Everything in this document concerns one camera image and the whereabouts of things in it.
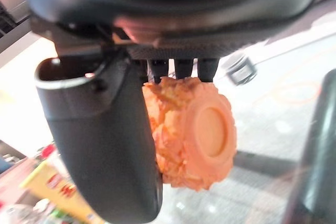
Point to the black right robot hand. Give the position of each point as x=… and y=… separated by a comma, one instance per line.
x=110, y=129

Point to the orange bumpy toy fruit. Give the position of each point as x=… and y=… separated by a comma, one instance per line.
x=191, y=132

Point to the red bottle cap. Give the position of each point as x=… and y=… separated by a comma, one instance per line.
x=48, y=151

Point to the yellow box with red print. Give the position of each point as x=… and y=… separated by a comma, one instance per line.
x=61, y=190

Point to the dark robot leg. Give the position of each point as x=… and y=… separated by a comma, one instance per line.
x=319, y=150

